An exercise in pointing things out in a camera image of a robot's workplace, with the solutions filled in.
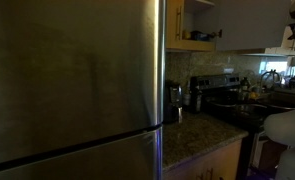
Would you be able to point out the wooden wall cupboard body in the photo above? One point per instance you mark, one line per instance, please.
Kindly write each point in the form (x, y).
(200, 46)

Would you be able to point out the bright kitchen window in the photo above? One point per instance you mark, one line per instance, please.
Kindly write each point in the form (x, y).
(273, 67)

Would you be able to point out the white backsplash outlet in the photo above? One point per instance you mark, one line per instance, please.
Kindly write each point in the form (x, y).
(228, 70)

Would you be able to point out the dark box in cupboard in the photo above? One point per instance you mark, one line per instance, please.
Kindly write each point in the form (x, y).
(199, 35)

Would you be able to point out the wooden lower kitchen cabinet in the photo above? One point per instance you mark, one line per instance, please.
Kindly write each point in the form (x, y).
(210, 160)

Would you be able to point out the small yellow object by sink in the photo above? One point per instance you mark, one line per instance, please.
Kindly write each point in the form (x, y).
(253, 95)

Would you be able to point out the yellow item in cupboard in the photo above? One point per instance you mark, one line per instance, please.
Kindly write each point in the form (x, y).
(186, 34)

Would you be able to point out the small dark bottle by stove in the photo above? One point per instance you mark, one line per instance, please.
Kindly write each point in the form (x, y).
(244, 87)

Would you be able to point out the narrow closed cupboard door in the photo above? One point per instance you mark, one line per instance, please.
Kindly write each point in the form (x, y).
(172, 23)

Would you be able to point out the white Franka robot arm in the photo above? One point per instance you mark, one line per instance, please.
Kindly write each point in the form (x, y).
(287, 126)

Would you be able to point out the light wall cabinet by window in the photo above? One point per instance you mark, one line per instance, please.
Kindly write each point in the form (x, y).
(283, 48)

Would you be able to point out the black electric stove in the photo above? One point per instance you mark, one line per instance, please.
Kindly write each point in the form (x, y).
(215, 81)

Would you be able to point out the dark coffee maker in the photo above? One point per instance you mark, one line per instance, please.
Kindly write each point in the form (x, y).
(172, 103)

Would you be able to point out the dark glass bottle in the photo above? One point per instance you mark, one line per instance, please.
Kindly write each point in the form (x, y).
(195, 100)

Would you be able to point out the stainless steel refrigerator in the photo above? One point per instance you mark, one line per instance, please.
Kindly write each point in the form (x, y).
(70, 83)

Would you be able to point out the small white cup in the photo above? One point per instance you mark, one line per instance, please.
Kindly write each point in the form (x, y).
(186, 99)

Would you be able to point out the curved metal sink faucet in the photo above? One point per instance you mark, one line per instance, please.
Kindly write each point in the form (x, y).
(269, 74)

